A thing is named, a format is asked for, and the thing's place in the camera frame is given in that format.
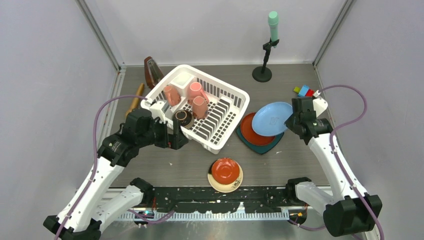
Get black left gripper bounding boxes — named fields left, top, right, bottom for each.
left=137, top=115, right=188, bottom=149

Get brown ceramic bowl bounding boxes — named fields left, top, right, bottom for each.
left=173, top=109, right=195, bottom=129

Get light blue plate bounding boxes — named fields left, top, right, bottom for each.
left=251, top=101, right=293, bottom=137

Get white mug pink handle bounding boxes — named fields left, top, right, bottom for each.
left=192, top=96, right=208, bottom=119

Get white plastic dish rack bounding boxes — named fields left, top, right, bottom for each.
left=140, top=64, right=250, bottom=154

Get pink mug with handle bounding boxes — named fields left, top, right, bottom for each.
left=163, top=85, right=181, bottom=107

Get pink cup white inside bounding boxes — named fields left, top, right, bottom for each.
left=187, top=81, right=210, bottom=106

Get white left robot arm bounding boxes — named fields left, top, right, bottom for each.
left=43, top=108, right=189, bottom=240

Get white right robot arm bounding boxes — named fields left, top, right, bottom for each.
left=285, top=97, right=383, bottom=237

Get colourful toy blocks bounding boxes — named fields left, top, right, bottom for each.
left=293, top=85, right=315, bottom=97

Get dark green square plate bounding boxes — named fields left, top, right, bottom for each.
left=235, top=125, right=285, bottom=155

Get red round plate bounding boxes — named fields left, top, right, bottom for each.
left=240, top=112, right=275, bottom=146

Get orange saucer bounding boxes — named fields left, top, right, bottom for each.
left=211, top=157, right=241, bottom=185

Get wooden rolling pin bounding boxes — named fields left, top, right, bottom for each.
left=125, top=83, right=145, bottom=117

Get green microphone on stand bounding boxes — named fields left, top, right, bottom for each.
left=252, top=11, right=280, bottom=83

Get cream patterned plate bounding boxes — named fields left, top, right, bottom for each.
left=207, top=164, right=244, bottom=193

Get brown wooden metronome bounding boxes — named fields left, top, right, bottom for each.
left=144, top=56, right=164, bottom=90

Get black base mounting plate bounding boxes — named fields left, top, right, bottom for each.
left=136, top=186, right=306, bottom=214

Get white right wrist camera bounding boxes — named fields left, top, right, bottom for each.
left=312, top=90, right=329, bottom=118

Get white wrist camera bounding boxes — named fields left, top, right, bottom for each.
left=312, top=90, right=329, bottom=118
left=145, top=100, right=170, bottom=124

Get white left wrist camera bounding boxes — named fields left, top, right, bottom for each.
left=145, top=100, right=170, bottom=124

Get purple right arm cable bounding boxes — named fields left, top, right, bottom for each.
left=288, top=84, right=386, bottom=240

